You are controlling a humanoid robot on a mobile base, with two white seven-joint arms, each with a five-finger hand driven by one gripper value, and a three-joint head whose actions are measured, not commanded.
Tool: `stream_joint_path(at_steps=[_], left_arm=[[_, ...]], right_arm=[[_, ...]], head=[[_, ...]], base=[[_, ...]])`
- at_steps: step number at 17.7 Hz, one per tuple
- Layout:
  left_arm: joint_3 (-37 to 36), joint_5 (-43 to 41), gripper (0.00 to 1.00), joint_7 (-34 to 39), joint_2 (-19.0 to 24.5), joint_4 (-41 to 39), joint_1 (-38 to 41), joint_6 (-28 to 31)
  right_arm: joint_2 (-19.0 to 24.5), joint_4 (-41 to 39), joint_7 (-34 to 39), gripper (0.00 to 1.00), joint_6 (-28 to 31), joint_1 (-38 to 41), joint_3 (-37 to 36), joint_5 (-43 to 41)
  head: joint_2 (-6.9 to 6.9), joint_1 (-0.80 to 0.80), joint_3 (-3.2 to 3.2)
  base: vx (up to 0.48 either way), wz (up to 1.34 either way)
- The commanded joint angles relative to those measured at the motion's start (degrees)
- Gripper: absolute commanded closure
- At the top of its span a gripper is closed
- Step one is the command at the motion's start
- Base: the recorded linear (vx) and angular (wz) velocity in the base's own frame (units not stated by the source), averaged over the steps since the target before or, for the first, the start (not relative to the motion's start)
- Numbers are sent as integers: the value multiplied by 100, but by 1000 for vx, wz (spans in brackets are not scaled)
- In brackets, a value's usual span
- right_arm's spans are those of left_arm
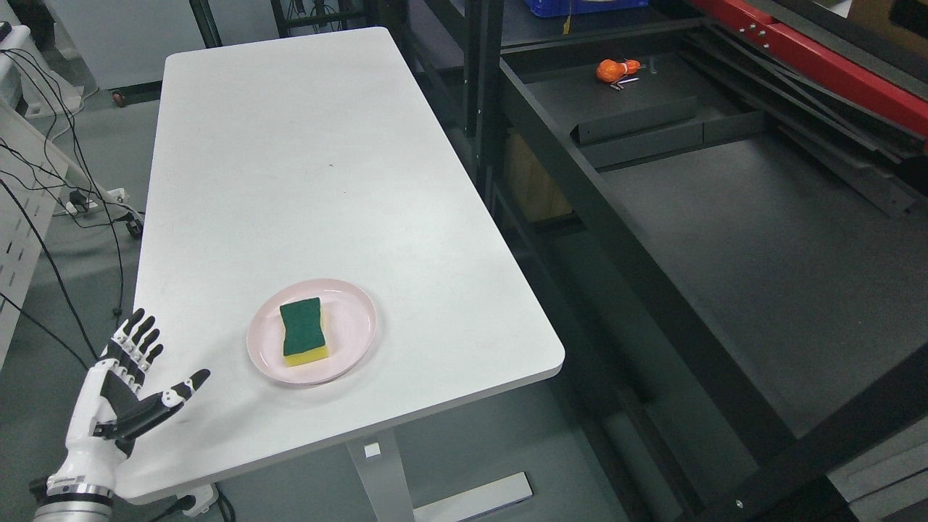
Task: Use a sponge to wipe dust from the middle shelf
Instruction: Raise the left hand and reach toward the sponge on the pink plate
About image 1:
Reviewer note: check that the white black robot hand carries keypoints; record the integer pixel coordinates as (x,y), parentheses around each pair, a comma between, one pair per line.
(110,414)

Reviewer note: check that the green yellow sponge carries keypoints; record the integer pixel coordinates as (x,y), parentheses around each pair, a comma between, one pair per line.
(304,339)

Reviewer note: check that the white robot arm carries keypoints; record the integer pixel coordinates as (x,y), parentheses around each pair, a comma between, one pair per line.
(76,502)

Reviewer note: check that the white power strip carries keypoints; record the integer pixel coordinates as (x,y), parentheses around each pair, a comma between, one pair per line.
(79,201)

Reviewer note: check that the white perforated panel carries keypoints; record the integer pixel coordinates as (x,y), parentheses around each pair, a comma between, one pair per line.
(29,199)

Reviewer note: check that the pink round plate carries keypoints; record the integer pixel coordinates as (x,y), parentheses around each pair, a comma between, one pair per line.
(350,325)

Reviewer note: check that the white desk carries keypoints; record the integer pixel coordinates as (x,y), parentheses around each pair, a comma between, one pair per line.
(318,157)

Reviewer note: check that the cardboard box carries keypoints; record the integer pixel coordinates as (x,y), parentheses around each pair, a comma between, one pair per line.
(536,193)

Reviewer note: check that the blue plastic crate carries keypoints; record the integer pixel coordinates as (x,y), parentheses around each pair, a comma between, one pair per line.
(548,9)

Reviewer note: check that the orange toy object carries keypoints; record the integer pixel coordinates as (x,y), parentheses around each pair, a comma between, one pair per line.
(610,71)

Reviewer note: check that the black large shelving rack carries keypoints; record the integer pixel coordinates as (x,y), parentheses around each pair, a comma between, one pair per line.
(741,285)

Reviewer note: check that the red metal beam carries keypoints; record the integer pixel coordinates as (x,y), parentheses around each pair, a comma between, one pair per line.
(826,67)

